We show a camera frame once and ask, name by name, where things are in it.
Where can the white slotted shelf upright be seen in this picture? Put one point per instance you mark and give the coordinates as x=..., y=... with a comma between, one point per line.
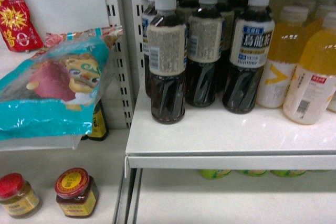
x=120, y=99

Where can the orange vitamin drink bottle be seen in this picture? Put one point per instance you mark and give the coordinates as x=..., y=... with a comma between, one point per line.
x=287, y=45
x=313, y=83

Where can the oolong tea bottle nearest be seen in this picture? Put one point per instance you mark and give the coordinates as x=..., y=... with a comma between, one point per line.
x=167, y=36

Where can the oolong tea bottle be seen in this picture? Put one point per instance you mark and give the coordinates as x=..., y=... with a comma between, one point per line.
x=205, y=36
x=167, y=36

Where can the middle oolong tea bottle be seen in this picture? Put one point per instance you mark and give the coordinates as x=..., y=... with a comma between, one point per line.
x=205, y=36

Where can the oolong tea bottle front label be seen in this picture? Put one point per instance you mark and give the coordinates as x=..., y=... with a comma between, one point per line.
x=252, y=37

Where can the teal sweet potato noodle bag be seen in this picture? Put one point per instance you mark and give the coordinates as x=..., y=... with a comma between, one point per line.
x=54, y=93

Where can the red lid sauce jar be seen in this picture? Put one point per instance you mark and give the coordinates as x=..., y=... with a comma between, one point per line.
x=18, y=197
x=76, y=193

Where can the red sauce pouch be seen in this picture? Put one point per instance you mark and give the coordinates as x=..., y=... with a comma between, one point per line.
x=17, y=30

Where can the left red lid sauce jar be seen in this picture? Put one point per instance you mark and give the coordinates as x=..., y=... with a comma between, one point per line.
x=18, y=197

